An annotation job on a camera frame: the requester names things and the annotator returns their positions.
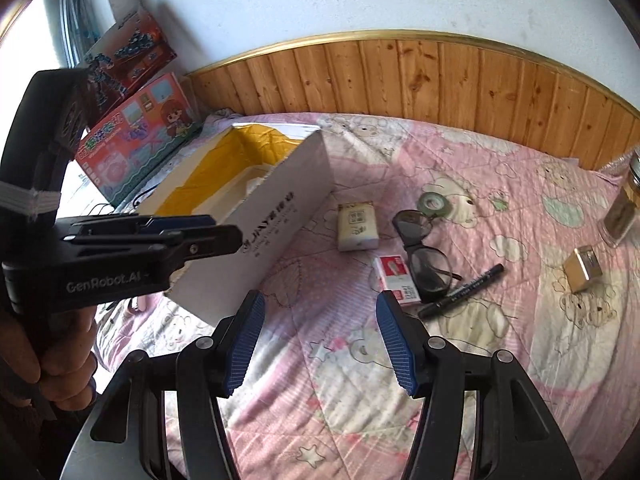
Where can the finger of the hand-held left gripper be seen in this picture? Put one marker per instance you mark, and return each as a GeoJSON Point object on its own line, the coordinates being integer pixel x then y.
{"type": "Point", "coordinates": [180, 220]}
{"type": "Point", "coordinates": [210, 242]}

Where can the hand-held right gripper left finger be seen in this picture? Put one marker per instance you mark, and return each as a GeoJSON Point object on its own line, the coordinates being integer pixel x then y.
{"type": "Point", "coordinates": [245, 345]}

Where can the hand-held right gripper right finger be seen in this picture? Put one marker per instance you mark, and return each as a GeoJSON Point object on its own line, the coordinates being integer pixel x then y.
{"type": "Point", "coordinates": [397, 345]}

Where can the black-framed eyeglasses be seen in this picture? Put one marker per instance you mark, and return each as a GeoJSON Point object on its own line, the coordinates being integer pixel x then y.
{"type": "Point", "coordinates": [425, 252]}

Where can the white cardboard box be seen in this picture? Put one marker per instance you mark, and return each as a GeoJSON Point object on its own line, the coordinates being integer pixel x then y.
{"type": "Point", "coordinates": [300, 185]}

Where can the gold square tin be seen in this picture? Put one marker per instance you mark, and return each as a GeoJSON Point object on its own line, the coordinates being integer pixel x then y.
{"type": "Point", "coordinates": [582, 270]}

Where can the person's left hand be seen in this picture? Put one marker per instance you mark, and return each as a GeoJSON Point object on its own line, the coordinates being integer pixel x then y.
{"type": "Point", "coordinates": [60, 390]}

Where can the red and white small box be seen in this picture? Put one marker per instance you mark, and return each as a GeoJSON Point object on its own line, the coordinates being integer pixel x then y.
{"type": "Point", "coordinates": [396, 275]}

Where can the black marker pen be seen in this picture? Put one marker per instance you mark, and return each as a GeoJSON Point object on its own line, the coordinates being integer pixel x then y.
{"type": "Point", "coordinates": [460, 291]}

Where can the pink toy box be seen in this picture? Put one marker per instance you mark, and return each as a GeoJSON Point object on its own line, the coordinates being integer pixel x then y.
{"type": "Point", "coordinates": [140, 135]}

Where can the pink printed blanket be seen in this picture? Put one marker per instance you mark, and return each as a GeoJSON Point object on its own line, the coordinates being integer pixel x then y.
{"type": "Point", "coordinates": [500, 360]}

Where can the beige paper packet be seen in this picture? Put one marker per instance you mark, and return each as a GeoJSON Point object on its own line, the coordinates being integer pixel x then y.
{"type": "Point", "coordinates": [356, 227]}

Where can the green tape roll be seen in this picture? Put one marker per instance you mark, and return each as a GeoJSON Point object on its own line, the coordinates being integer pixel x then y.
{"type": "Point", "coordinates": [434, 205]}

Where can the dark robot toy box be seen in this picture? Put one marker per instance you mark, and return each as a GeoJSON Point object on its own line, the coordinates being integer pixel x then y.
{"type": "Point", "coordinates": [135, 55]}

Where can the glass jar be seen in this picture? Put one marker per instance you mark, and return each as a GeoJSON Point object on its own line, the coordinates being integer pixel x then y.
{"type": "Point", "coordinates": [622, 210]}

